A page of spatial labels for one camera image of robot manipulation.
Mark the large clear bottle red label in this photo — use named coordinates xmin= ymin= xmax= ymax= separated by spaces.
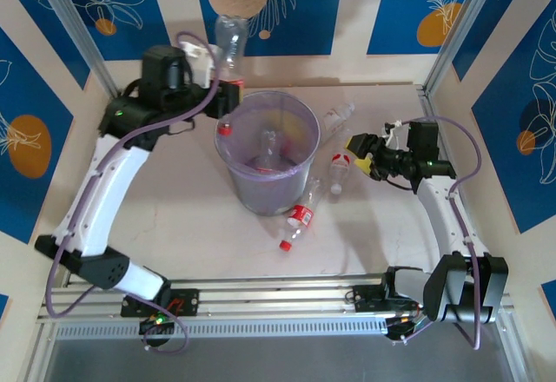
xmin=215 ymin=13 xmax=249 ymax=136

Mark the clear bottle red cap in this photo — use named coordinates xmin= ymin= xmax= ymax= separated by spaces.
xmin=278 ymin=175 xmax=325 ymax=253

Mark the translucent purple plastic bin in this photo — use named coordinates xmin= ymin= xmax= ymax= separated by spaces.
xmin=213 ymin=89 xmax=321 ymax=218

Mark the small clear bottle white cap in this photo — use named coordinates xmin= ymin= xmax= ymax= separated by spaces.
xmin=328 ymin=151 xmax=354 ymax=195

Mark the clear bottle red white label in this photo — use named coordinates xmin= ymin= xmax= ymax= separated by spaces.
xmin=319 ymin=102 xmax=358 ymax=144

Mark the clear crumpled plastic bottle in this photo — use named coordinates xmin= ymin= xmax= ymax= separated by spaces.
xmin=247 ymin=128 xmax=301 ymax=173

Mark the black controller board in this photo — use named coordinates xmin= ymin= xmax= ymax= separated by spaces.
xmin=384 ymin=314 xmax=431 ymax=345
xmin=138 ymin=314 xmax=177 ymax=336

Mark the grey metal sheet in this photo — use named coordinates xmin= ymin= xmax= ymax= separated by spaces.
xmin=43 ymin=336 xmax=513 ymax=382

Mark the aluminium frame post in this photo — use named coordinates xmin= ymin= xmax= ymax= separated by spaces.
xmin=30 ymin=0 xmax=122 ymax=99
xmin=421 ymin=0 xmax=501 ymax=99

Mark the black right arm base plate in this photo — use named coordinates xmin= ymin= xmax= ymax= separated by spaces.
xmin=352 ymin=284 xmax=394 ymax=313

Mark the aluminium front rail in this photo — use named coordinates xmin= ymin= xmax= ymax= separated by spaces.
xmin=36 ymin=273 xmax=516 ymax=326

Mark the slotted grey cable duct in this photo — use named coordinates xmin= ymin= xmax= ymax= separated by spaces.
xmin=54 ymin=316 xmax=390 ymax=340

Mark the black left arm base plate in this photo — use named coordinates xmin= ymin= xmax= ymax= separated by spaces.
xmin=120 ymin=288 xmax=201 ymax=319

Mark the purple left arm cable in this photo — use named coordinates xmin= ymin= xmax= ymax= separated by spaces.
xmin=45 ymin=30 xmax=222 ymax=355

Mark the aluminium frame bar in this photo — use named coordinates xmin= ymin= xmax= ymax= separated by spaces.
xmin=494 ymin=312 xmax=532 ymax=382
xmin=23 ymin=323 xmax=58 ymax=382

